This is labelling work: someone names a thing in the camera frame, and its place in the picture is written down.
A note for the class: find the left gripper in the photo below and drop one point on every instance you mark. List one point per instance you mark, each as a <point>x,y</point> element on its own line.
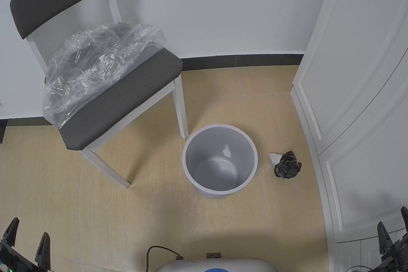
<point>19,262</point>

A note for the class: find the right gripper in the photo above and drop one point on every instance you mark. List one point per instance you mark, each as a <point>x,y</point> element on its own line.
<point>398,258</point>

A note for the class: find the black plastic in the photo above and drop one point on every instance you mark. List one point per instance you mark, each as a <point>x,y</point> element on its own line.
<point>288,166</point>

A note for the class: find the white paper piece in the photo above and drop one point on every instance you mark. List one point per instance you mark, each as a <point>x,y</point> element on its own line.
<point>273,157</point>

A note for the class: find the clear plastic bag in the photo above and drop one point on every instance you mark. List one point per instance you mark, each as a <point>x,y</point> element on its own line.
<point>89,73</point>

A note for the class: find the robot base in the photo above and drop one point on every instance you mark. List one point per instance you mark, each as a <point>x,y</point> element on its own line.
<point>216,266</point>

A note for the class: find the white trash bin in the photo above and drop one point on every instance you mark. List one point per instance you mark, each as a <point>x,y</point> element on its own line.
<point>220,165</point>

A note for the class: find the white wardrobe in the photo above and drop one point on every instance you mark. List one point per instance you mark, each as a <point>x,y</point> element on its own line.
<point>357,73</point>

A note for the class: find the grey cushioned white chair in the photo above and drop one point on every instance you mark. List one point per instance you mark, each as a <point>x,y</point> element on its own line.
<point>127,89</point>

